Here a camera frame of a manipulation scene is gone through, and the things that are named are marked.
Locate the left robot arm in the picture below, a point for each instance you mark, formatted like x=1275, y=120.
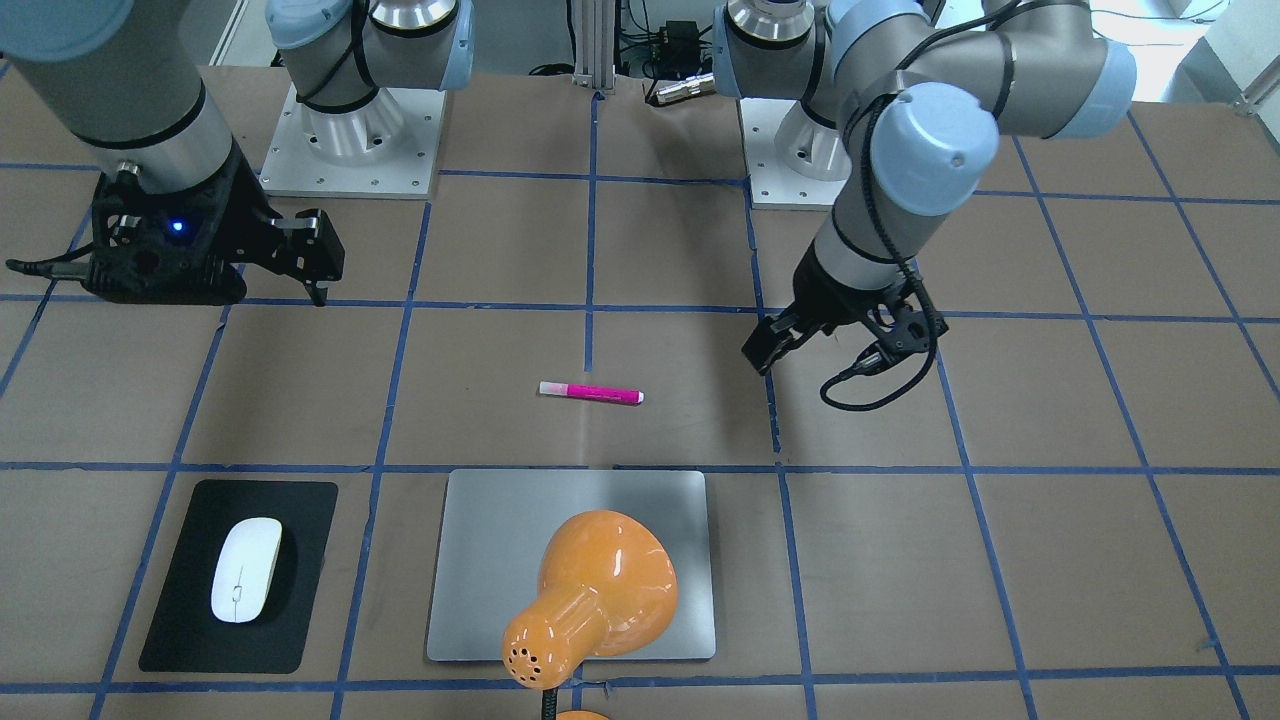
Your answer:
x=920, y=112

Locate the white computer mouse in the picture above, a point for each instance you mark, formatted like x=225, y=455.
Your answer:
x=245, y=570

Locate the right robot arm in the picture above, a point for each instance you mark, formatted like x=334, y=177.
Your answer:
x=116, y=75

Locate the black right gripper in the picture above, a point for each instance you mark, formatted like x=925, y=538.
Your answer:
x=248, y=205

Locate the black mousepad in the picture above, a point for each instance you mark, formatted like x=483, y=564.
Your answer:
x=184, y=637

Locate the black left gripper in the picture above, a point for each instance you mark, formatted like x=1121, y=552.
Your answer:
x=828, y=292

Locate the pink marker pen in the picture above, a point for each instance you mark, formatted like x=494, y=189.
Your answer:
x=608, y=395

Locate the silver closed laptop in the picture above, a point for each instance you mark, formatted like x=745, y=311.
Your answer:
x=497, y=524

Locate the orange desk lamp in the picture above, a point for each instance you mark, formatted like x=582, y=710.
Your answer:
x=606, y=586

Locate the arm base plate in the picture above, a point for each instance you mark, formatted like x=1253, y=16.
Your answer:
x=386, y=150
x=794, y=162

